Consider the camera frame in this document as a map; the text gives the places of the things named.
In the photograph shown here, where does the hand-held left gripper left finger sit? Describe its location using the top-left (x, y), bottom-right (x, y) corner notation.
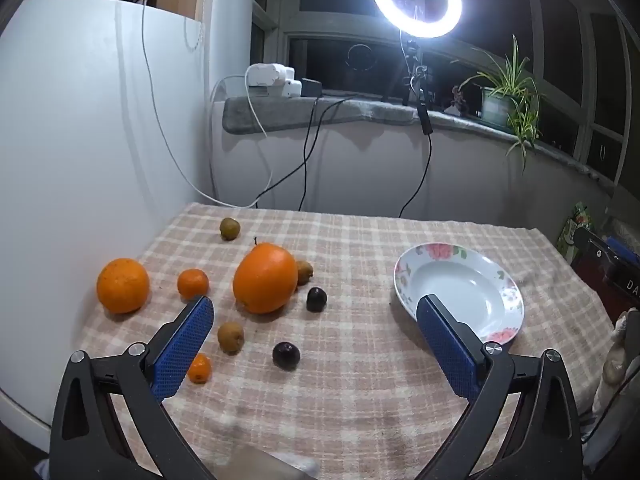
top-left (48, 295), bottom-right (221, 480)

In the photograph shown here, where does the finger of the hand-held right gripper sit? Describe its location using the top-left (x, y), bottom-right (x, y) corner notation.
top-left (602, 236), bottom-right (640, 267)
top-left (572, 229), bottom-right (613, 286)

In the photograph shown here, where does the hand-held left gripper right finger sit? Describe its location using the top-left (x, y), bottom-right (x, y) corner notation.
top-left (415, 294), bottom-right (585, 480)

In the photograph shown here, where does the small mandarin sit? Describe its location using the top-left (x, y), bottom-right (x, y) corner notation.
top-left (177, 268), bottom-right (210, 301)
top-left (186, 353), bottom-right (212, 386)

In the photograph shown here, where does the white floral plate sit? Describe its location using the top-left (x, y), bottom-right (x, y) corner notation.
top-left (393, 242), bottom-right (525, 346)

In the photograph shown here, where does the medium orange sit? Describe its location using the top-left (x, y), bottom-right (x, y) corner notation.
top-left (96, 258), bottom-right (151, 315)

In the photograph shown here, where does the large orange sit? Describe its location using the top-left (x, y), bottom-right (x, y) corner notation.
top-left (232, 237), bottom-right (299, 315)

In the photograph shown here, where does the side table with lace cloth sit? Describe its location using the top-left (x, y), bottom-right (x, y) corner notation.
top-left (605, 187), bottom-right (640, 248)

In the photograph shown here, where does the green snack bag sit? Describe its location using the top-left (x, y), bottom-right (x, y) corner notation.
top-left (556, 201), bottom-right (593, 261)

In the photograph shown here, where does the beige cloth bundle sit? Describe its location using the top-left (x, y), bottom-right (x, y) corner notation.
top-left (592, 310), bottom-right (640, 411)

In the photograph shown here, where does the pink checkered tablecloth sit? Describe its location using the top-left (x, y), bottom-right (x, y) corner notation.
top-left (75, 201), bottom-right (618, 480)

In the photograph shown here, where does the potted spider plant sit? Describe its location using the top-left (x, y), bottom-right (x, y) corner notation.
top-left (450, 35), bottom-right (546, 173)

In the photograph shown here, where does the small potted plant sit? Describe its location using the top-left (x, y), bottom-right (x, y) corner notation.
top-left (444, 85), bottom-right (468, 117)

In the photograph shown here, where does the white refrigerator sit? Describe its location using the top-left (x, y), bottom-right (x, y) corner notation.
top-left (0, 0), bottom-right (216, 431)

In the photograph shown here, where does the black tripod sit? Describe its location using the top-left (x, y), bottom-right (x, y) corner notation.
top-left (382, 30), bottom-right (436, 108)

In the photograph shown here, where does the grey windowsill mat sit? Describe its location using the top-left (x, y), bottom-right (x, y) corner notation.
top-left (222, 94), bottom-right (618, 188)

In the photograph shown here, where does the white power adapter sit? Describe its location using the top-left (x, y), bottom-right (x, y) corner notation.
top-left (245, 62), bottom-right (286, 98)

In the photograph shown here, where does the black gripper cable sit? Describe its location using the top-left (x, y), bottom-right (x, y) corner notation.
top-left (580, 372), bottom-right (640, 443)

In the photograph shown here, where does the black cable with inline switch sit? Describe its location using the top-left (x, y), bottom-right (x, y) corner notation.
top-left (398, 72), bottom-right (435, 218)

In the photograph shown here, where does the thick white cable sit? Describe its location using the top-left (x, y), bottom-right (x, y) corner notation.
top-left (192, 72), bottom-right (273, 209)

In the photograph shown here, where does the thin white cable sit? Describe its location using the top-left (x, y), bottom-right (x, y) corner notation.
top-left (140, 0), bottom-right (258, 209)

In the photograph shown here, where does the white window frame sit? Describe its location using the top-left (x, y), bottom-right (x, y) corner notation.
top-left (250, 0), bottom-right (640, 196)

